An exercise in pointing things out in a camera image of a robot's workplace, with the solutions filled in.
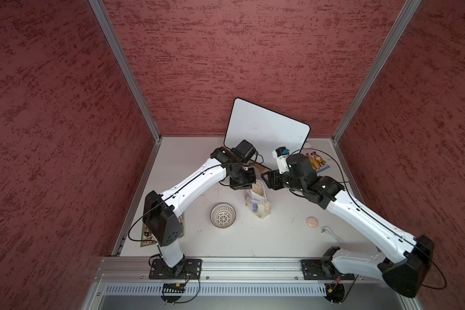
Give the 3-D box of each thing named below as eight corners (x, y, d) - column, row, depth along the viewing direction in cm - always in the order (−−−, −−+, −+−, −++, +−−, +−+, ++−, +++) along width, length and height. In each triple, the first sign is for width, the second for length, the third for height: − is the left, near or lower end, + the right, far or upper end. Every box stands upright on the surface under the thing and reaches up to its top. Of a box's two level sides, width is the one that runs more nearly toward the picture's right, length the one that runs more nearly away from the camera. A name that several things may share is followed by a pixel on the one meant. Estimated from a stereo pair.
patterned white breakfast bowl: (208, 219, 88) (207, 216, 85) (220, 202, 93) (220, 199, 90) (226, 232, 84) (226, 229, 81) (238, 214, 89) (239, 211, 86)
